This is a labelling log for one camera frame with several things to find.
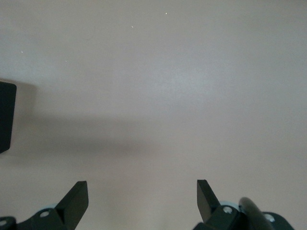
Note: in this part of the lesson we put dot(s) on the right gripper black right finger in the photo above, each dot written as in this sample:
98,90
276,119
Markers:
211,210

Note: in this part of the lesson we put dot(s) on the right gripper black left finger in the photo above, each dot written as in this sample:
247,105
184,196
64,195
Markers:
69,210

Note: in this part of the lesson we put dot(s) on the black plastic box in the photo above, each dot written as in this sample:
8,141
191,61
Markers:
6,117

